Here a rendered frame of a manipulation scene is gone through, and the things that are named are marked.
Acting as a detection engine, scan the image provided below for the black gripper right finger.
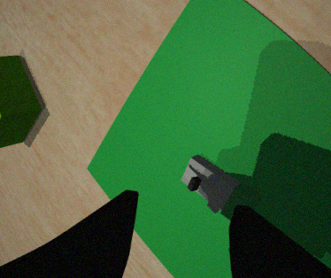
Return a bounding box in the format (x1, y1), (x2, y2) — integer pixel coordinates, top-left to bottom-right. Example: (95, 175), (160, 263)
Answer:
(229, 205), (331, 278)

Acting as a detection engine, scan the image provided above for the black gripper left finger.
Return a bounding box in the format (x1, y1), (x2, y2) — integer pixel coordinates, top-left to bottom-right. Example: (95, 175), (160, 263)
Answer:
(0, 189), (138, 278)

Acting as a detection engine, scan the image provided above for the green square mat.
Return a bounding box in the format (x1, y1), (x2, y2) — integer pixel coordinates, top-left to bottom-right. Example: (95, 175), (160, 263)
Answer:
(88, 0), (331, 278)

